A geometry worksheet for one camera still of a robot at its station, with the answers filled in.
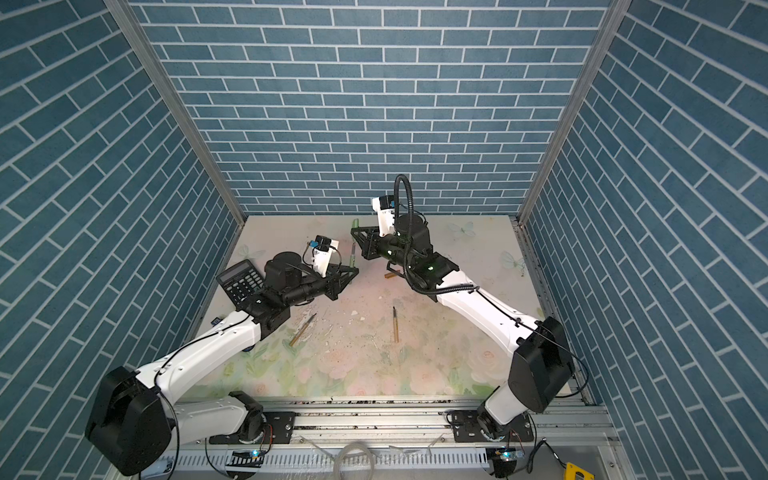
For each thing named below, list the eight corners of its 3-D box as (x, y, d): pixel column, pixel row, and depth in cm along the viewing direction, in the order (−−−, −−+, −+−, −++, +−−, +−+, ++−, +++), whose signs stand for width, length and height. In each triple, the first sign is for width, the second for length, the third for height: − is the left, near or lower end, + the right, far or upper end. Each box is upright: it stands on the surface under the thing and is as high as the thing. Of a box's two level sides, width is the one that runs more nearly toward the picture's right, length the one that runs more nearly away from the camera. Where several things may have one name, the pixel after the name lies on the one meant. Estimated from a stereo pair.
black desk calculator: (218, 283, 103) (214, 277, 101) (251, 264, 109) (247, 258, 106) (236, 308, 97) (232, 303, 95) (270, 286, 103) (266, 280, 100)
